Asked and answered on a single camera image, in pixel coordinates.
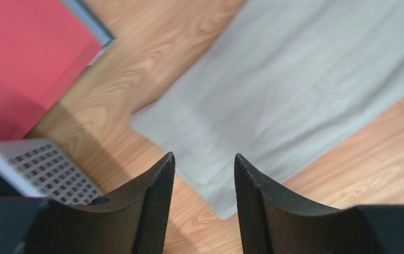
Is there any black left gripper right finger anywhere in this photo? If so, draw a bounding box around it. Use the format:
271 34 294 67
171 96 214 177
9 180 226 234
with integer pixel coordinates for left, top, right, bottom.
234 153 382 253

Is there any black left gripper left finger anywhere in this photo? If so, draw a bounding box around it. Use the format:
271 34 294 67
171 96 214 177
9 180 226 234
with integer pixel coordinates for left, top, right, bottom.
24 153 175 253

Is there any beige t-shirt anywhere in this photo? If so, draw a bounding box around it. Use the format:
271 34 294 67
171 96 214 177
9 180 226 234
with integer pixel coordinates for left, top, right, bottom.
130 1 404 219

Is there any white laundry basket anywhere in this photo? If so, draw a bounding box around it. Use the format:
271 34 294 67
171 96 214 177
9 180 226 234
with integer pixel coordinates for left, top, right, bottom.
0 139 104 205

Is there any red folder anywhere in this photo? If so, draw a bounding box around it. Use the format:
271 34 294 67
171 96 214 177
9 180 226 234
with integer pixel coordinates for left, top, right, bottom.
0 1 104 141

